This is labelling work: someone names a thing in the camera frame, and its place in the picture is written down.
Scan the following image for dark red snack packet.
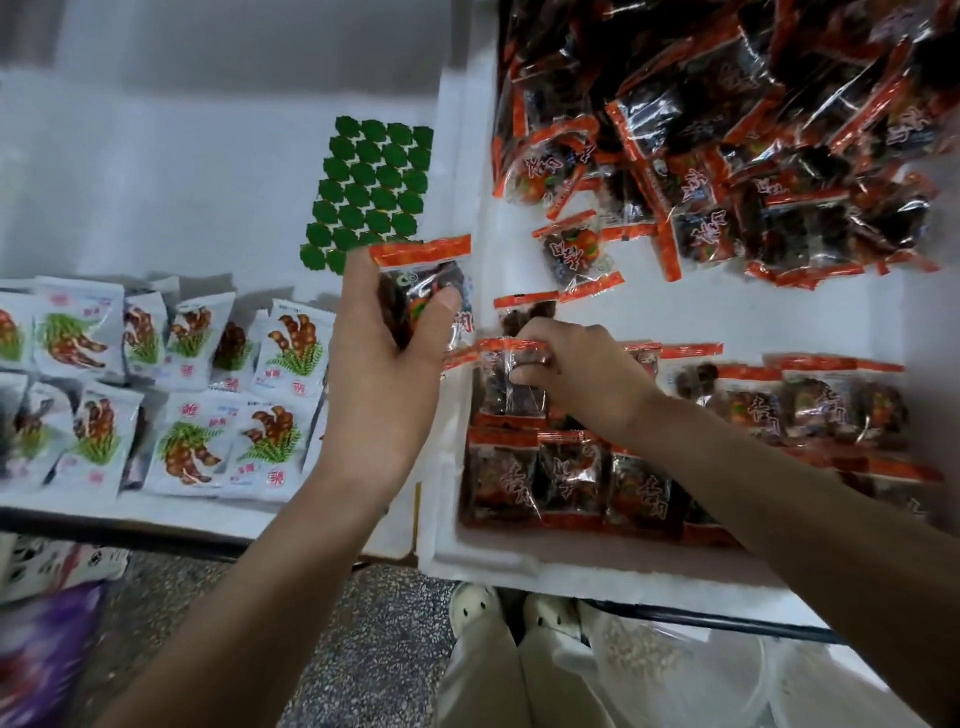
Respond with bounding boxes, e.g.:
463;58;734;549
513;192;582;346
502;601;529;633
369;234;479;354
477;337;554;422

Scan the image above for pile of dark red packets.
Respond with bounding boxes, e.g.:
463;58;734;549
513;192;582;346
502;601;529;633
457;0;960;545

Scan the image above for white foam box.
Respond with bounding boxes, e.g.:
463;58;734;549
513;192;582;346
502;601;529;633
0;0;470;564
420;0;960;632

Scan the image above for person's right hand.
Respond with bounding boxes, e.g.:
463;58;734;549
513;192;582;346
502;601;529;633
510;316;665;446

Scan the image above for person's left forearm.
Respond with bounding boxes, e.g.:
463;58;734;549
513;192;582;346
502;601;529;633
97;472;395;728

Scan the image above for person's right white shoe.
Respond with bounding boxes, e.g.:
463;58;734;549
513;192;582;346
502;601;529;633
522;592;587;639

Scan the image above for person's left white shoe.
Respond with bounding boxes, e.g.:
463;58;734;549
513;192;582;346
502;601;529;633
448;583;504;639

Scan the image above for green leaf-pattern sheet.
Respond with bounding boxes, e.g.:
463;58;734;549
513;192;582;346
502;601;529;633
298;115;437;276

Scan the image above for white red printed carton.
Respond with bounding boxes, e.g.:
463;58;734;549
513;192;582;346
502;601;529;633
0;532;134;605

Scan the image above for person's white shoe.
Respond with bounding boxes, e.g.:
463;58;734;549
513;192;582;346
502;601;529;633
522;592;587;639
448;583;504;639

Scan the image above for person's right forearm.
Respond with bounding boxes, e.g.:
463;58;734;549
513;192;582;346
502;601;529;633
618;393;960;728

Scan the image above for person's beige trousers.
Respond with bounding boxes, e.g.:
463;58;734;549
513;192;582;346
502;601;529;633
435;607;620;728

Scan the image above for purple packet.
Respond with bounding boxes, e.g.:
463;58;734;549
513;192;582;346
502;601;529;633
0;582;107;728

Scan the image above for pile of white printed packets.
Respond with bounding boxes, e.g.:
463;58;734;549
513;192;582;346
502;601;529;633
0;274;339;504

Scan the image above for person's left hand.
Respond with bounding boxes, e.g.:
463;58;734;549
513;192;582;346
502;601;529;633
318;247;464;504

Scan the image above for clear round plastic tub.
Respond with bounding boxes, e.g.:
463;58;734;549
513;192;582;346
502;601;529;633
582;603;782;728

